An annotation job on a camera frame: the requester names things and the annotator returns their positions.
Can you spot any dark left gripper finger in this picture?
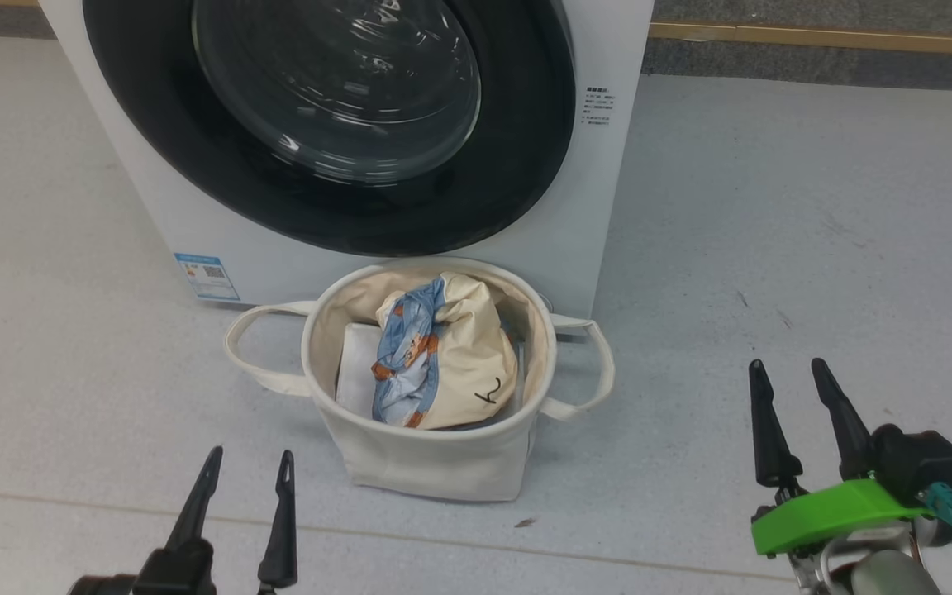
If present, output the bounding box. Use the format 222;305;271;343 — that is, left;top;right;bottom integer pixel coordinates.
164;446;224;550
258;450;298;592

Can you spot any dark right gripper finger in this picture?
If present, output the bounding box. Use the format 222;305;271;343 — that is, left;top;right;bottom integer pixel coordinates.
811;357;873;482
747;359;804;488

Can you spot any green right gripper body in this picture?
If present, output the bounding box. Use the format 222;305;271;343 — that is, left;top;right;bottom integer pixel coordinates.
750;479;935;556

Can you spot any cream and blue printed garment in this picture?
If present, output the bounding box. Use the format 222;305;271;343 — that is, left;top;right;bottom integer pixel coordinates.
372;273;520;431

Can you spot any cream canvas laundry basket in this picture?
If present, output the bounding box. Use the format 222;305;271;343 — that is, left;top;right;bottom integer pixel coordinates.
224;257;616;502

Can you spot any white front-load washing machine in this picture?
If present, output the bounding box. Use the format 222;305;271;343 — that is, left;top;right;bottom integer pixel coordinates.
36;0;656;321

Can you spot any white folded pad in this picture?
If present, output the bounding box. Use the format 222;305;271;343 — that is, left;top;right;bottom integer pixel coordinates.
336;322;526;431

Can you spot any blue energy label sticker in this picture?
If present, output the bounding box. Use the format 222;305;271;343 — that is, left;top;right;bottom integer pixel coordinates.
174;252;240;302

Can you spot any black text warning sticker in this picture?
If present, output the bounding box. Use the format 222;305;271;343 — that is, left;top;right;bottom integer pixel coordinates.
582;85;616;127

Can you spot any yellow wooden floor strip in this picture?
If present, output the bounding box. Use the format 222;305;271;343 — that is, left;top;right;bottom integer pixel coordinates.
648;22;952;59

